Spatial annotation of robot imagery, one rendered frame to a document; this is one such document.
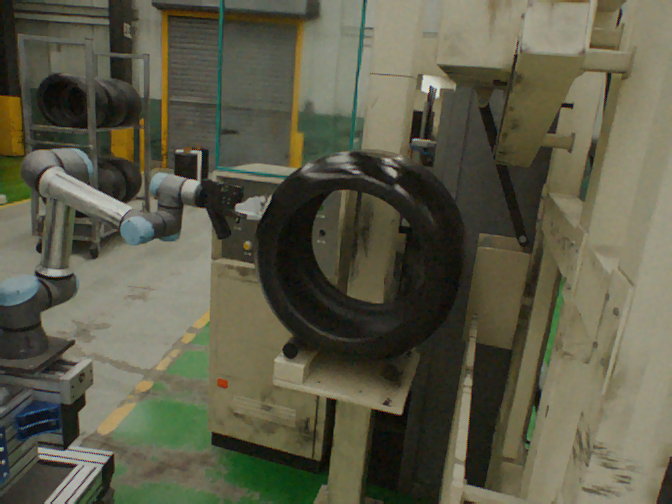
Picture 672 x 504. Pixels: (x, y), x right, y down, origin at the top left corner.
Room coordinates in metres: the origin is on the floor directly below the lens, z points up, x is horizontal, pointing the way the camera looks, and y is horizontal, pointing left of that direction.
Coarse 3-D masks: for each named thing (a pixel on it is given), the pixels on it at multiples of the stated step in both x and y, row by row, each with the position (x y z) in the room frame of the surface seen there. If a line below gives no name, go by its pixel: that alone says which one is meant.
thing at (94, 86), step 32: (96, 64) 5.79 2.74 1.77; (64, 96) 5.03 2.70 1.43; (96, 96) 4.66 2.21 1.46; (128, 96) 5.44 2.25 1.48; (32, 128) 4.52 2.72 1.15; (64, 128) 4.52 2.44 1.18; (96, 128) 4.87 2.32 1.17; (96, 160) 4.54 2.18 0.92; (32, 192) 4.53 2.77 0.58; (128, 192) 5.42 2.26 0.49; (32, 224) 4.52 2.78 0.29; (96, 224) 4.51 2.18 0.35; (96, 256) 4.56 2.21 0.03
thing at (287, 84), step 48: (240, 0) 2.04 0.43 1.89; (288, 0) 1.99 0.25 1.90; (336, 0) 1.94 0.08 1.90; (240, 48) 2.04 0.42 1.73; (288, 48) 1.99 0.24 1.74; (336, 48) 1.94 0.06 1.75; (240, 96) 2.03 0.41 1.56; (288, 96) 1.98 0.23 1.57; (336, 96) 1.94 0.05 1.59; (240, 144) 2.03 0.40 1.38; (288, 144) 1.98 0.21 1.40; (336, 144) 1.93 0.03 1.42
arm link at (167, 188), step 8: (160, 176) 1.49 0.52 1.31; (168, 176) 1.49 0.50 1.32; (176, 176) 1.50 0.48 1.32; (152, 184) 1.48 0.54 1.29; (160, 184) 1.47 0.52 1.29; (168, 184) 1.47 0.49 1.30; (176, 184) 1.46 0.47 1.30; (152, 192) 1.48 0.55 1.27; (160, 192) 1.47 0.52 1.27; (168, 192) 1.46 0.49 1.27; (176, 192) 1.46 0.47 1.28; (160, 200) 1.47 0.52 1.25; (168, 200) 1.46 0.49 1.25; (176, 200) 1.47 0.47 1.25
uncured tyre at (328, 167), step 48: (288, 192) 1.29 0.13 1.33; (384, 192) 1.22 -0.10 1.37; (432, 192) 1.24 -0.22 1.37; (288, 240) 1.54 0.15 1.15; (432, 240) 1.19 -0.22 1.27; (288, 288) 1.46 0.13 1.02; (336, 288) 1.54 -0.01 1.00; (432, 288) 1.18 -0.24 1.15; (336, 336) 1.25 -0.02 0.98; (384, 336) 1.21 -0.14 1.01
